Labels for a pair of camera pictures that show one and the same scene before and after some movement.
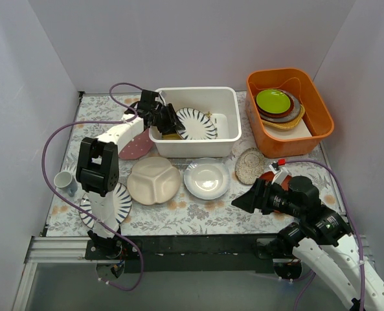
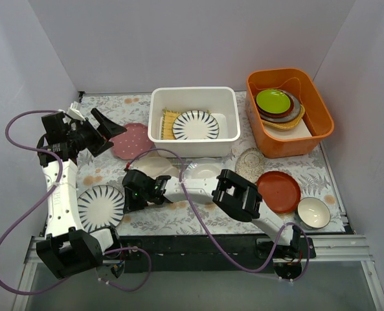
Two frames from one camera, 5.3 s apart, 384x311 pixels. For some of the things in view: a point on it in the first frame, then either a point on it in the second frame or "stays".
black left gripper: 165,116 to 92,133
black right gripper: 260,197 to 131,190
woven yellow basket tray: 285,125 stays
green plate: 272,101 stays
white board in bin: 299,130 stays
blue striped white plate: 197,125 stays
